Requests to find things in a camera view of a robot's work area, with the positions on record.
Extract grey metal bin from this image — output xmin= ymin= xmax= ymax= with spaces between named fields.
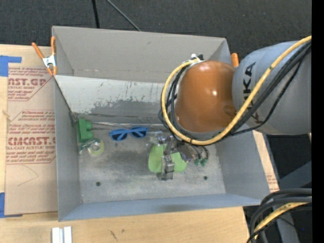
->
xmin=51 ymin=26 xmax=271 ymax=222

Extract clear plastic object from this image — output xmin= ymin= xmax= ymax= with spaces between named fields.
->
xmin=146 ymin=131 xmax=166 ymax=147

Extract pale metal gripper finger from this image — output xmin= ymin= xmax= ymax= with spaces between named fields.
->
xmin=156 ymin=155 xmax=176 ymax=181
xmin=157 ymin=133 xmax=176 ymax=157

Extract brown cardboard board, red print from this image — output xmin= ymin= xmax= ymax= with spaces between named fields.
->
xmin=0 ymin=44 xmax=280 ymax=217

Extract light green rounded object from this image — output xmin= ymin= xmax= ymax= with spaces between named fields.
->
xmin=148 ymin=143 xmax=189 ymax=174

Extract blue sunglasses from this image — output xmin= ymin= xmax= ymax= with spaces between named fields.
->
xmin=109 ymin=127 xmax=149 ymax=142

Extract green toy building block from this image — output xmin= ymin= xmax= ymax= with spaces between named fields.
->
xmin=77 ymin=118 xmax=94 ymax=143

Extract yellow-green clear tape roll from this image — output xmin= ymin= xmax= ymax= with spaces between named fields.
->
xmin=78 ymin=138 xmax=105 ymax=157

